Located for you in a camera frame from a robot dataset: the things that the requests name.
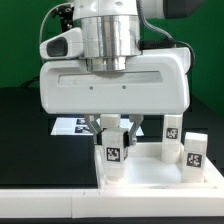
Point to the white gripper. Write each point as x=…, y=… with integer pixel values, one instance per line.
x=153, y=83

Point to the white square tabletop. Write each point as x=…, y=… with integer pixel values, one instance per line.
x=144, y=169

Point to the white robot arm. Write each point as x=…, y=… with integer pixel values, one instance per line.
x=102, y=66

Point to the paper sheet with markers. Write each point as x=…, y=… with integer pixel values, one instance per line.
x=77, y=126

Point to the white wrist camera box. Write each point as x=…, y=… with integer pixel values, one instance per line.
x=67, y=45

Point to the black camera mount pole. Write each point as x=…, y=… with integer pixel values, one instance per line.
x=65, y=13

